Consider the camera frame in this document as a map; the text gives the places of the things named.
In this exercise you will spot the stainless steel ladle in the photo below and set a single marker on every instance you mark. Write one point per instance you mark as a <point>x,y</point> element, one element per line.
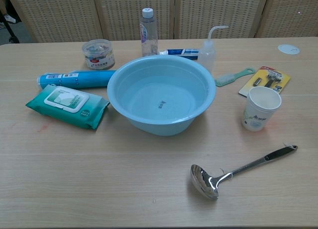
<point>248,167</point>

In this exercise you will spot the clear plastic water bottle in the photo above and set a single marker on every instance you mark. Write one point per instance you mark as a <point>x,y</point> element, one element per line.
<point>149,32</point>

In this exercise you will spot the light blue plastic basin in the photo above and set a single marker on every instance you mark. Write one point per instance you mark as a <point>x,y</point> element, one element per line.
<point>161,95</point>

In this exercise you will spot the blue white toothpaste tube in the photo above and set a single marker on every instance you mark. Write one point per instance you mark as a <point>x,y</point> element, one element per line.
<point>182,52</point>

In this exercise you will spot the translucent squeeze wash bottle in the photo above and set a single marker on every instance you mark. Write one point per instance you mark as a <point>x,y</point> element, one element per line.
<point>207,53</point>

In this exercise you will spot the green scrub brush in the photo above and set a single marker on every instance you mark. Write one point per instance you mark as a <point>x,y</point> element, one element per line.
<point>231,78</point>

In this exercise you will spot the clear round clip jar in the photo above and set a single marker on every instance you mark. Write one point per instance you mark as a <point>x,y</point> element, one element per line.
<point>98,55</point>

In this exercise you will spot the blue cylindrical roll package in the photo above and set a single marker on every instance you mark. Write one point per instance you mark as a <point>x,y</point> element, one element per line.
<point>79,78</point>

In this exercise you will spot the green wet wipes pack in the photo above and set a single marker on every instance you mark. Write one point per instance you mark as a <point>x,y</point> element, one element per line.
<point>67,106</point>

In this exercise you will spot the white paper cup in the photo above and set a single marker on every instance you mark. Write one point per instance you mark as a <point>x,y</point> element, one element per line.
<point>259,112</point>

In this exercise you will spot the woven folding screen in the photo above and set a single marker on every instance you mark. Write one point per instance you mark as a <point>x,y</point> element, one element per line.
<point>188,13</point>

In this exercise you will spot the yellow razor blister pack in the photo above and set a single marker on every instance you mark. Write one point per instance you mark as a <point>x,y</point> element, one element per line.
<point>269,80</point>

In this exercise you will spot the black tripod leg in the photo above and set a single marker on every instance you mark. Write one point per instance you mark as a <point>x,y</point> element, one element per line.
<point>8,27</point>

